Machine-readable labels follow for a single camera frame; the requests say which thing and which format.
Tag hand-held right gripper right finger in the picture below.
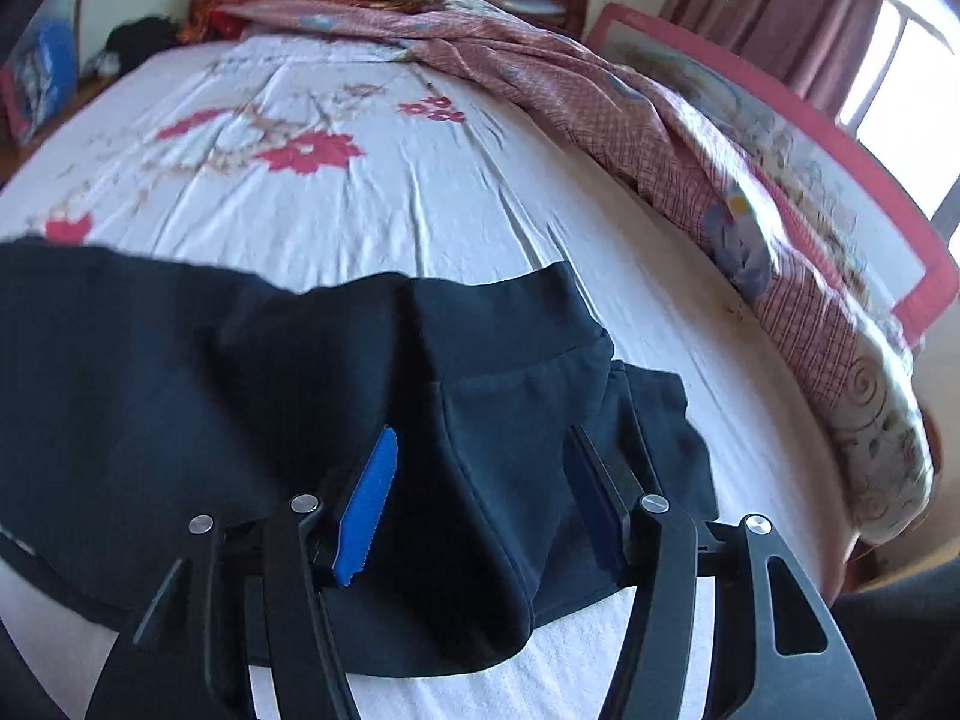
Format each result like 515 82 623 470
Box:
570 424 878 720

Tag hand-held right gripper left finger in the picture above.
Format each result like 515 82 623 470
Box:
85 426 398 720

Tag dark navy pants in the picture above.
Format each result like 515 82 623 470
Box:
0 237 715 677

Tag white floral bed sheet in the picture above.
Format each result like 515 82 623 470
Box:
0 36 852 720

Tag pink plaid quilt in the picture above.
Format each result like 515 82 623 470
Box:
214 0 935 545

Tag window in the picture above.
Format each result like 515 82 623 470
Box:
836 0 960 230

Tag black cloth bundle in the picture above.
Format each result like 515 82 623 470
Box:
82 13 188 76

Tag pink curtain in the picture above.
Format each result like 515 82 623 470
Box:
660 0 890 117

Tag blue and red bag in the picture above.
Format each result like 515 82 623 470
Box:
0 15 80 145

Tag pink bed guard rail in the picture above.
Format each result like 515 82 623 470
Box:
585 3 960 350

